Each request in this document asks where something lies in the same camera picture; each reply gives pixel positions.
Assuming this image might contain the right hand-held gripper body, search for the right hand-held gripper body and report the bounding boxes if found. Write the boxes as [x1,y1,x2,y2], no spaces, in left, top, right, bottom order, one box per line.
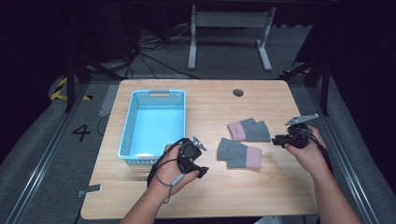
[284,113,320,149]

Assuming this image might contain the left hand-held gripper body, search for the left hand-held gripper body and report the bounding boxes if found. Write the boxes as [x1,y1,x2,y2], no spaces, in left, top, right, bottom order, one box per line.
[177,135,207,175]

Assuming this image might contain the grey and pink knitted glove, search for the grey and pink knitted glove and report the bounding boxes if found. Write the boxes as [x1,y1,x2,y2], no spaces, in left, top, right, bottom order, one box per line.
[227,117,272,143]
[216,137,263,171]

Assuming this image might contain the light blue plastic basket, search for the light blue plastic basket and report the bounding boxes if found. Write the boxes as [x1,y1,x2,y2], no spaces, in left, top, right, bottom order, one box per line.
[118,89,187,166]

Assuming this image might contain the person's right hand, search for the person's right hand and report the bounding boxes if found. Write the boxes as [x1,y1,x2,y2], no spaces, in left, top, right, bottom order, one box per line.
[283,125,328,178]

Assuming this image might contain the person's left hand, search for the person's left hand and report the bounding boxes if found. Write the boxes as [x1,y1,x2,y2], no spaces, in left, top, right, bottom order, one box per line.
[148,143,200,198]

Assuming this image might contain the black metal stand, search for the black metal stand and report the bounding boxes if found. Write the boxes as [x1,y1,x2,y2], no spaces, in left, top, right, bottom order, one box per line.
[278,57,332,117]
[64,52,126,114]

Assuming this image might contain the yellow and black hazard tape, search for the yellow and black hazard tape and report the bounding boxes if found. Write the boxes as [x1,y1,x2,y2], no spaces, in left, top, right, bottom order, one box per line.
[50,77,93,102]

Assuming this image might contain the lanyard with grey toggle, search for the lanyard with grey toggle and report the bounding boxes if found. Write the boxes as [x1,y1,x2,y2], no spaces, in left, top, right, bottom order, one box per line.
[154,158,185,204]

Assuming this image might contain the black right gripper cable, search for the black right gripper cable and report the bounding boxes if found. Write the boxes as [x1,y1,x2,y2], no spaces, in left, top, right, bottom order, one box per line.
[300,126,334,175]

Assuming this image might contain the metal floor rail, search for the metal floor rail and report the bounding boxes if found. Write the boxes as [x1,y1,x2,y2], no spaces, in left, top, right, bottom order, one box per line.
[4,83,92,224]
[306,87,381,224]

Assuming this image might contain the thin black cable loop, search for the thin black cable loop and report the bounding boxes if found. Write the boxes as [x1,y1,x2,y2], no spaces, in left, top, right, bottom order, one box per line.
[96,113,112,138]

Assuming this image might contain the black floor cables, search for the black floor cables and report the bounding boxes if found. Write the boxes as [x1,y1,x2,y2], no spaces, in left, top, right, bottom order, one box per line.
[124,24,201,80]

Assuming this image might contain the small metal bracket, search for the small metal bracket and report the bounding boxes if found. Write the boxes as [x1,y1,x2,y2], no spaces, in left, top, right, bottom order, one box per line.
[76,184,104,199]

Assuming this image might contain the white metal desk frame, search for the white metal desk frame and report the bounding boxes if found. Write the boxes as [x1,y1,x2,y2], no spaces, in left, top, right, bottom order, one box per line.
[187,4,277,73]

